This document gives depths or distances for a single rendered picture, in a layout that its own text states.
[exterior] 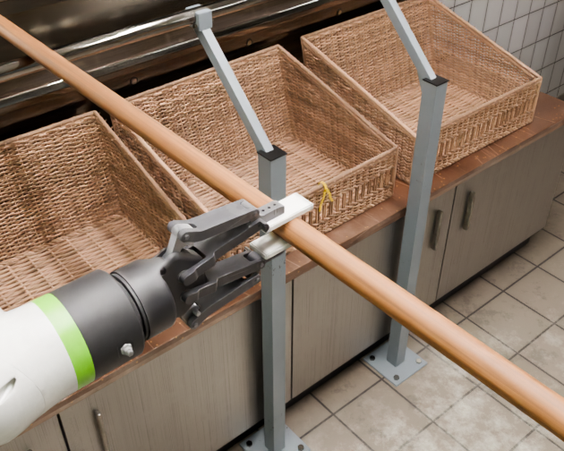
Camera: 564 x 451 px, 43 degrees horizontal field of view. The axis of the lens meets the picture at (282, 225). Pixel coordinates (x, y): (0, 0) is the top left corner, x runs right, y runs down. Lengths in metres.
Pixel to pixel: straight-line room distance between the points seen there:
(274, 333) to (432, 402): 0.69
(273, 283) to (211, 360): 0.25
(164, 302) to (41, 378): 0.13
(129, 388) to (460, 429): 1.00
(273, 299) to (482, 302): 1.09
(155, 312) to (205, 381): 1.03
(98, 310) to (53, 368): 0.06
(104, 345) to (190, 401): 1.07
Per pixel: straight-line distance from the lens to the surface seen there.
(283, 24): 2.11
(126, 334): 0.67
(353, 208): 1.82
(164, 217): 1.64
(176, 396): 1.68
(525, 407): 0.65
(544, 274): 2.70
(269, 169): 1.38
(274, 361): 1.74
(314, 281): 1.77
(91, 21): 1.77
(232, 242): 0.74
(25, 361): 0.64
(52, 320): 0.66
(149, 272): 0.69
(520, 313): 2.52
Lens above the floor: 1.69
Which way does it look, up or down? 38 degrees down
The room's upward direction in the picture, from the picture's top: straight up
